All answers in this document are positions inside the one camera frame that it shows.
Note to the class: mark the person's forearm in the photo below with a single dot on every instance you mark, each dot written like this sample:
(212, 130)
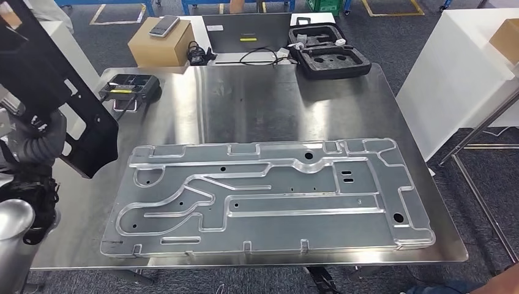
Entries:
(502, 280)

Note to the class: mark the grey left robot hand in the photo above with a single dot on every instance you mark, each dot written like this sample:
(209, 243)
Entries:
(54, 123)

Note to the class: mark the blue metal frame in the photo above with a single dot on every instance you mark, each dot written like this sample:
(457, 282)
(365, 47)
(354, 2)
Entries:
(186, 6)

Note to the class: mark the black plastic panel part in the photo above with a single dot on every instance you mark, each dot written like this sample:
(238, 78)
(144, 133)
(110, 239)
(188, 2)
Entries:
(93, 150)

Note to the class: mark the dark grey laptop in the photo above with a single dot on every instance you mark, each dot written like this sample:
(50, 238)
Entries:
(247, 26)

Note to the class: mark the black power adapter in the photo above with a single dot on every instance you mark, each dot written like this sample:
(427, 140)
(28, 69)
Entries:
(198, 55)

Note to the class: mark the brown cardboard box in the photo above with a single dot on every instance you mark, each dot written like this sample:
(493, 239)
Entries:
(507, 40)
(162, 50)

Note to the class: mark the black remote controller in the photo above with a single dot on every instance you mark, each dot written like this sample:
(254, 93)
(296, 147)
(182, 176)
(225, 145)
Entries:
(129, 85)

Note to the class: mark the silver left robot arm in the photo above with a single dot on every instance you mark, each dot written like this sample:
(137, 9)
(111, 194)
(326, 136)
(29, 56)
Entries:
(36, 150)

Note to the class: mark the grey smartphone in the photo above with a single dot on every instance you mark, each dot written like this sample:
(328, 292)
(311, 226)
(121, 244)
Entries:
(164, 26)

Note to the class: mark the green plastic crate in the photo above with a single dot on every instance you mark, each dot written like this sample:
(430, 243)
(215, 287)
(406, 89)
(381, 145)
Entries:
(324, 6)

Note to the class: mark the black foam case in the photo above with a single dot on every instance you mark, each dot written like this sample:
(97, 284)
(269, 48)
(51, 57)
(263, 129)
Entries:
(332, 67)

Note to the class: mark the aluminium fixture plate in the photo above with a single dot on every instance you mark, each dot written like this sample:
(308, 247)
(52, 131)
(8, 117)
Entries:
(284, 227)

